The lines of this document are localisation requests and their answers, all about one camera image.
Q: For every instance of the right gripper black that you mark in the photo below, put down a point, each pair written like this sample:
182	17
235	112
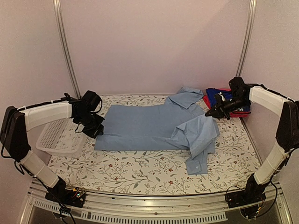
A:
218	110

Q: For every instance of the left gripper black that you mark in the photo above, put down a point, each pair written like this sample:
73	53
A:
98	130

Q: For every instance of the light blue shirt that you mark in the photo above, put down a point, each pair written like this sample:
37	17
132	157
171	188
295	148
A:
177	124

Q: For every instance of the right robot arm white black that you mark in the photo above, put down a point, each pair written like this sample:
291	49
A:
286	133

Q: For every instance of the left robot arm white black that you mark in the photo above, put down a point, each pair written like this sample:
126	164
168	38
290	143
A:
18	123

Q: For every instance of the white plastic laundry basket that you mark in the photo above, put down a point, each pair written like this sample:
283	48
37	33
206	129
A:
60	139

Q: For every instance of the folded pink garment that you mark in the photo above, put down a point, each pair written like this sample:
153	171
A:
210	101

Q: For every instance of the floral table mat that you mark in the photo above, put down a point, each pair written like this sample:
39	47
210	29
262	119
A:
229	165

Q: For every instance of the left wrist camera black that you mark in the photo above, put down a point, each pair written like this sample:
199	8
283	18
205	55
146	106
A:
93	101

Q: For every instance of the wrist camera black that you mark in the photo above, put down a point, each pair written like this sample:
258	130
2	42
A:
93	101
237	86

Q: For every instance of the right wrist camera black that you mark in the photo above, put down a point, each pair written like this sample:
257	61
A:
237	86

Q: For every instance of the right aluminium corner post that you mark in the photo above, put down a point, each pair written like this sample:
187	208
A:
247	36

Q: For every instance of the aluminium corner post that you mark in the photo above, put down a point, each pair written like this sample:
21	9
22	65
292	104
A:
247	36
65	47

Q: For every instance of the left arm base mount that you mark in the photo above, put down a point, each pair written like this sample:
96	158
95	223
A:
72	197

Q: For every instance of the aluminium front rail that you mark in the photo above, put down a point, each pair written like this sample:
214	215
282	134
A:
112	208

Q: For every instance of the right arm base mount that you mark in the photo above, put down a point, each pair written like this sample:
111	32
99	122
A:
236	197

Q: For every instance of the left aluminium corner post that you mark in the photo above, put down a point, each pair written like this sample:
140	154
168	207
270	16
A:
65	47

